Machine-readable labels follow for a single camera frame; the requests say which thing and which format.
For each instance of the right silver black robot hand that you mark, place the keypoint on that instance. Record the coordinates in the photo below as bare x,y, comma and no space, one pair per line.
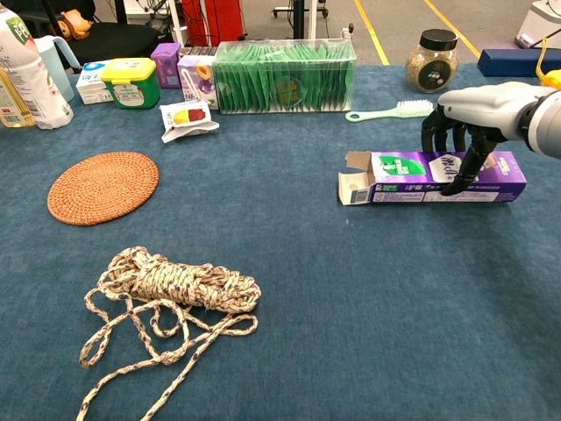
482,109

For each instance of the purple toothpaste carton box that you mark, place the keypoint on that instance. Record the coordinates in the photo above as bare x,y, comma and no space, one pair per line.
394,175

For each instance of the navy blue long box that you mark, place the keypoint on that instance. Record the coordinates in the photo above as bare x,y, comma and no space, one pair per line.
504,63

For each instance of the clear box of green sachets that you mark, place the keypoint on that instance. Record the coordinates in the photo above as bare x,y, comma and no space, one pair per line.
285,79

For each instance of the woven rattan coaster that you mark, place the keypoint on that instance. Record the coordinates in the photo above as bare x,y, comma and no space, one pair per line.
101,206

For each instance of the glass jar with black lid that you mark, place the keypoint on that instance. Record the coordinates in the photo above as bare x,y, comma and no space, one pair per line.
431,66

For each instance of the mint green brush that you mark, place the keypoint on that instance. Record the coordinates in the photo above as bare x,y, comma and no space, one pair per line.
394,113

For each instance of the white grey machine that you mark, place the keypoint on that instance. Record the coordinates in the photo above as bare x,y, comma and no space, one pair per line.
539,26

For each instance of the white power strip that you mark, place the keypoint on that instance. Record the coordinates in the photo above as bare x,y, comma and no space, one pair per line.
347,31

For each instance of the wheeled equipment stand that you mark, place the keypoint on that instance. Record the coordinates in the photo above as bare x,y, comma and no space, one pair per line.
300,17

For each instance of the blue felt table cloth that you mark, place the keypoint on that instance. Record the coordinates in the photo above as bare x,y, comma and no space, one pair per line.
263,263

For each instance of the red cabinet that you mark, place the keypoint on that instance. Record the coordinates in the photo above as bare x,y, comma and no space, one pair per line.
223,22

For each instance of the white purple drink carton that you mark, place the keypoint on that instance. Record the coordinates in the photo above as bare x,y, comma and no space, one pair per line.
193,79

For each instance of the white snack packet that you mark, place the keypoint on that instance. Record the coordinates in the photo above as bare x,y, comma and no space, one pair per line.
186,116

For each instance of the small purple carton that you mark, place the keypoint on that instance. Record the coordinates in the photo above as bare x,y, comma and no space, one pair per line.
166,66

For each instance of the green tub with yellow lid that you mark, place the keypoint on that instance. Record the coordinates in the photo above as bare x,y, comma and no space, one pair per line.
131,87

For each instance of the black office chair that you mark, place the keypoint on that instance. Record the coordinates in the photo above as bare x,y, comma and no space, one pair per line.
114,39

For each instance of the white blue tissue pack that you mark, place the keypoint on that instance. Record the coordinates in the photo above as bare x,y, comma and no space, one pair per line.
90,83

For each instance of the brown plush monkey toy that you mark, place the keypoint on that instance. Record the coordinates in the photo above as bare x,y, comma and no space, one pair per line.
74,24

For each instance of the light blue spouted bottle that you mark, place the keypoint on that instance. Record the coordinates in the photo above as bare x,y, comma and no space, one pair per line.
57,61

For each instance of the white bottle with green cap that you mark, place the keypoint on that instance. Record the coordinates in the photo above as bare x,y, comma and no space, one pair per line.
30,74

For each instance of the white metal frame leg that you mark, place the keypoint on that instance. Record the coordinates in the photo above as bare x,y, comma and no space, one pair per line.
176,22

